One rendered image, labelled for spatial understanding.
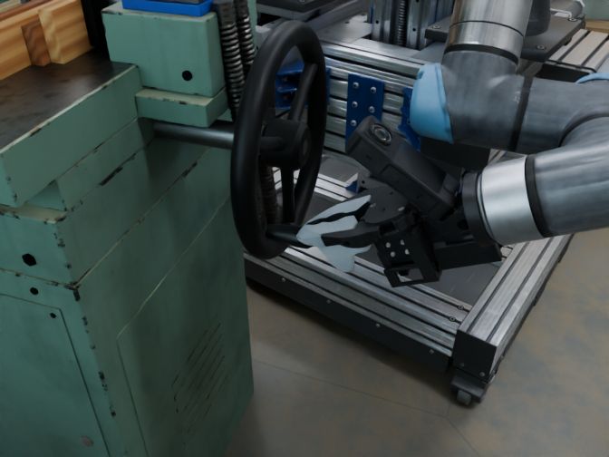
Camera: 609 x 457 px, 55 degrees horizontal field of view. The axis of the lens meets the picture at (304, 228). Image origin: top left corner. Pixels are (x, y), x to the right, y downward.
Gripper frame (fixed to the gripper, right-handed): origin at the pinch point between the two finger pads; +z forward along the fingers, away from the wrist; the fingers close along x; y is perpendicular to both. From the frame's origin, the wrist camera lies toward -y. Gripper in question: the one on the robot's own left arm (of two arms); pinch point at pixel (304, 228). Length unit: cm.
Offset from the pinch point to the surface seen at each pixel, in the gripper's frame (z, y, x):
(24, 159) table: 14.6, -21.2, -12.9
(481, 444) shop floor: 13, 83, 33
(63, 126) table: 14.8, -21.5, -6.8
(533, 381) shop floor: 5, 88, 56
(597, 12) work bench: -12, 77, 289
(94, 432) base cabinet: 40.0, 16.9, -14.3
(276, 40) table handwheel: -3.1, -18.2, 8.1
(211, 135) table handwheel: 11.9, -11.0, 8.7
